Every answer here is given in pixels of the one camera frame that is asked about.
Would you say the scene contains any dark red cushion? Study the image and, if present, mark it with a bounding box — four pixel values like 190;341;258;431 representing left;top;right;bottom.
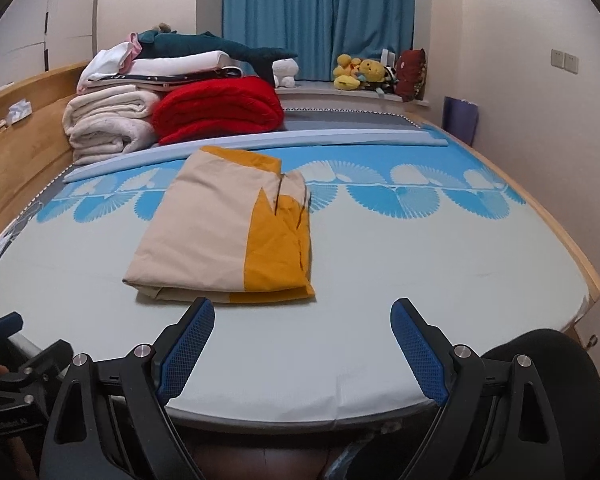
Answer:
394;48;428;103

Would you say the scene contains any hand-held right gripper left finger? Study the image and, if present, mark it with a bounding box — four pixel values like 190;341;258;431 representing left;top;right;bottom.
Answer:
40;297;216;480

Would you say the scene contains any beige and orange cloth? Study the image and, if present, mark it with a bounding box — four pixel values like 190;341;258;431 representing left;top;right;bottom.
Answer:
123;145;316;306

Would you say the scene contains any black and white plush toy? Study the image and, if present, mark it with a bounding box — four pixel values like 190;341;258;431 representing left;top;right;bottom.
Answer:
381;64;400;95

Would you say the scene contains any blue curtain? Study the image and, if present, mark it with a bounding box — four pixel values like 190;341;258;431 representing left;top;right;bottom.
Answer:
222;0;415;84

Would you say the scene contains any white folded quilt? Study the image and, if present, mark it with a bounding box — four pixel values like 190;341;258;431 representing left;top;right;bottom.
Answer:
130;50;230;77

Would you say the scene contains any yellow bear plush toy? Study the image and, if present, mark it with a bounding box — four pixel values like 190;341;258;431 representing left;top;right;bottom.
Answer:
359;58;387;87

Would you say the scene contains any tissue pack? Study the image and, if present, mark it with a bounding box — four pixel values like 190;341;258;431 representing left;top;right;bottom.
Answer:
7;101;34;124

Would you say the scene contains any blue and white bed sheet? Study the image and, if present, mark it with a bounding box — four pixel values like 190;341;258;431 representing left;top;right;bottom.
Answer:
0;129;592;423

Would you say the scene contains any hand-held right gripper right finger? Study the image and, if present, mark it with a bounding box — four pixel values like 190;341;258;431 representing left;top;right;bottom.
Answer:
390;297;557;480

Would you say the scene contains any white folded cloth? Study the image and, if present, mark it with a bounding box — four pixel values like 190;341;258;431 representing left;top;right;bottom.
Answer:
76;41;137;94

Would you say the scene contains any white wardrobe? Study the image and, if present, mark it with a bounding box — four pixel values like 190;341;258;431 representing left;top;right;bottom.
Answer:
0;0;102;102

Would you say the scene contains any cream folded blanket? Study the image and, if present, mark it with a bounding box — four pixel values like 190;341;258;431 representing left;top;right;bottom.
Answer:
62;84;162;167

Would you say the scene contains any wooden bed frame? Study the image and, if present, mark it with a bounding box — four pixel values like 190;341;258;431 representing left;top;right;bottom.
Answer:
0;60;600;361

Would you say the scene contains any pink cloth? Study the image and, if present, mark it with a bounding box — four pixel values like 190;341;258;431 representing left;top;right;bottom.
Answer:
120;32;145;73

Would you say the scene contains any white windowsill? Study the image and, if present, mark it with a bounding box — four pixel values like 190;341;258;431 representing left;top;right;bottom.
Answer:
274;79;432;109

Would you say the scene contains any red folded blanket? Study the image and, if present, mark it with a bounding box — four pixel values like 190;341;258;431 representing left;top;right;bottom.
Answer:
151;76;286;147

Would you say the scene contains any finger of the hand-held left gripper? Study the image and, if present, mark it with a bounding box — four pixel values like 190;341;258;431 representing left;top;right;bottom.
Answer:
0;311;24;344
9;339;74;392

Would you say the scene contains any teal shark plush toy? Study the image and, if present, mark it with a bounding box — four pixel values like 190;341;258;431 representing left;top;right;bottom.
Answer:
137;30;299;86

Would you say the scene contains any yellow duck plush toy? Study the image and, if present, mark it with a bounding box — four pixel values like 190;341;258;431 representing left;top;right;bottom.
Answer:
332;54;365;92

